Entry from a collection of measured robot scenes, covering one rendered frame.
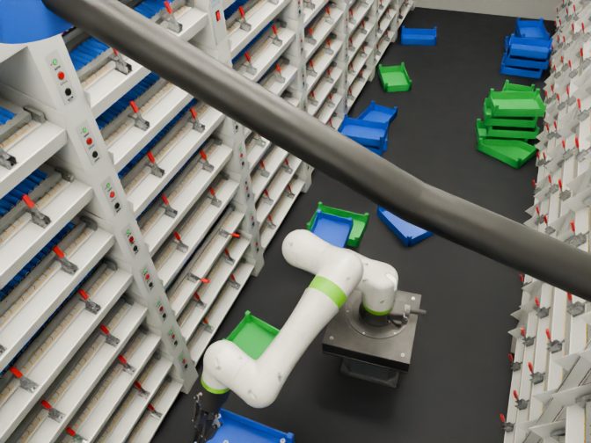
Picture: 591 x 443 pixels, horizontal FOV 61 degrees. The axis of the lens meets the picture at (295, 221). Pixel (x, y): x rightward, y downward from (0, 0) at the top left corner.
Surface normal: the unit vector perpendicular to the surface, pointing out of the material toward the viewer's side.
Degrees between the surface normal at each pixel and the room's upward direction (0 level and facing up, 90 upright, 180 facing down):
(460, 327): 0
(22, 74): 90
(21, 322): 18
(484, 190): 0
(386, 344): 2
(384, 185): 56
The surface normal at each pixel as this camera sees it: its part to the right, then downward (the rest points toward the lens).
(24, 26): 0.26, 0.67
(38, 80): -0.39, 0.67
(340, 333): -0.06, -0.73
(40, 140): 0.23, -0.60
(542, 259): -0.19, 0.14
